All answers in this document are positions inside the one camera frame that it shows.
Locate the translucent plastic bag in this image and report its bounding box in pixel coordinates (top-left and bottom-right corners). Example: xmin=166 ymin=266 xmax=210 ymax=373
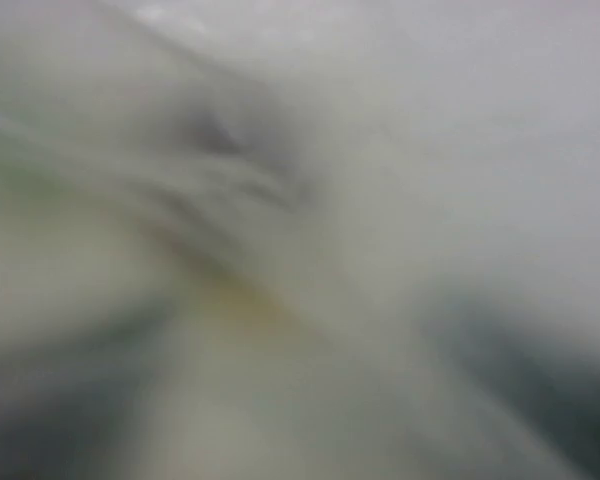
xmin=0 ymin=1 xmax=600 ymax=479

